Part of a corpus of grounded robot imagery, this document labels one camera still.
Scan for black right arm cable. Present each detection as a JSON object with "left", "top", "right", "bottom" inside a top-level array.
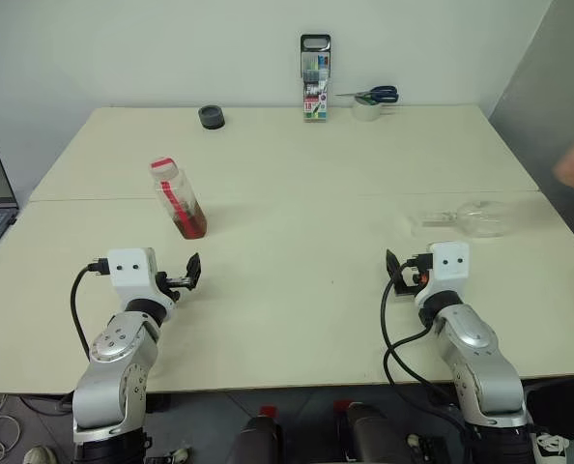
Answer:
[{"left": 380, "top": 253, "right": 467, "bottom": 436}]

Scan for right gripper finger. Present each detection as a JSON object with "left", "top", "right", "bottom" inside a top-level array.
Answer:
[{"left": 386, "top": 247, "right": 406, "bottom": 282}]

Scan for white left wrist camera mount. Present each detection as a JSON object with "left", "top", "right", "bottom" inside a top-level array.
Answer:
[{"left": 106, "top": 246, "right": 176, "bottom": 313}]

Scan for blue handled scissors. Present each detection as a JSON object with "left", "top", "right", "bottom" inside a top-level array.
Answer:
[{"left": 334, "top": 84, "right": 400, "bottom": 104}]

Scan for black and white sneaker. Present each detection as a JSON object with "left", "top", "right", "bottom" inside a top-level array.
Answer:
[{"left": 530, "top": 431, "right": 571, "bottom": 464}]

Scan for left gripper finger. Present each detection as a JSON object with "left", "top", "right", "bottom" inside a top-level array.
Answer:
[{"left": 185, "top": 251, "right": 204, "bottom": 292}]

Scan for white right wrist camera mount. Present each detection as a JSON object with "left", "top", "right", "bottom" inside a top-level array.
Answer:
[{"left": 414, "top": 241, "right": 471, "bottom": 308}]

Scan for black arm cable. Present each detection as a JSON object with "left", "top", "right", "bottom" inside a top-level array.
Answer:
[
  {"left": 380, "top": 253, "right": 467, "bottom": 436},
  {"left": 70, "top": 258, "right": 111, "bottom": 363}
]

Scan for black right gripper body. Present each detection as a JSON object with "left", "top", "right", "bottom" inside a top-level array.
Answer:
[{"left": 392, "top": 264, "right": 431, "bottom": 298}]

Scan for marker pen pack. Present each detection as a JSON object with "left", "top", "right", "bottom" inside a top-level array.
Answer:
[{"left": 299, "top": 33, "right": 333, "bottom": 123}]

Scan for plastic bottle with red liquid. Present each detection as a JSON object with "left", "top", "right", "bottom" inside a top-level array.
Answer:
[{"left": 147, "top": 157, "right": 210, "bottom": 241}]

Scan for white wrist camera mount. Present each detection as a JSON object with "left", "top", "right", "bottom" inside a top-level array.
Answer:
[
  {"left": 414, "top": 241, "right": 471, "bottom": 308},
  {"left": 106, "top": 246, "right": 176, "bottom": 313}
]

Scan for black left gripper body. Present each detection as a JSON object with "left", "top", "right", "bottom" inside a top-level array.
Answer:
[{"left": 154, "top": 270, "right": 192, "bottom": 304}]

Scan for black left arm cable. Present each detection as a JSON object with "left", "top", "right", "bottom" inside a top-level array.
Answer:
[{"left": 70, "top": 258, "right": 111, "bottom": 363}]

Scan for dark rounded shape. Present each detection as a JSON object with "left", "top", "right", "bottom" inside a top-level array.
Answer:
[
  {"left": 345, "top": 403, "right": 415, "bottom": 464},
  {"left": 230, "top": 415, "right": 284, "bottom": 464}
]

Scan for clear wine glass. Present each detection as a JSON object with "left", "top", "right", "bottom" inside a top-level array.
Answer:
[{"left": 409, "top": 199, "right": 511, "bottom": 241}]

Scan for clear tape roll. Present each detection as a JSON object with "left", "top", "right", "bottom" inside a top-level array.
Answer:
[{"left": 351, "top": 94, "right": 383, "bottom": 123}]

